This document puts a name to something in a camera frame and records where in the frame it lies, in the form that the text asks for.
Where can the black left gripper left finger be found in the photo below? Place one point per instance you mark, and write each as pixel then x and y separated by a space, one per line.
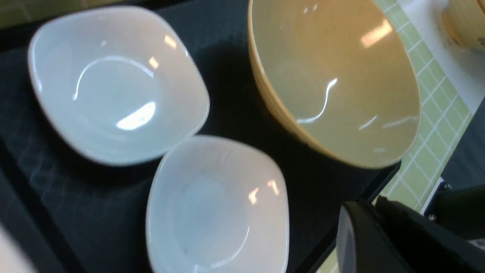
pixel 362 245

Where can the white square dish front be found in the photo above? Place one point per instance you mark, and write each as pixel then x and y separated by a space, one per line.
pixel 217 205

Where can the black plastic serving tray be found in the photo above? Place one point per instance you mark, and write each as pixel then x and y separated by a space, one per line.
pixel 235 113

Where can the white square dish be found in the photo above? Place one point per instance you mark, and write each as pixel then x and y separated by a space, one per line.
pixel 117 84
pixel 217 205

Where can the tan noodle bowl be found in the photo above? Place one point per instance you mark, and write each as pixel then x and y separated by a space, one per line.
pixel 336 75

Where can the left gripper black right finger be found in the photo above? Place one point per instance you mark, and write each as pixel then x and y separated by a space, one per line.
pixel 426 246

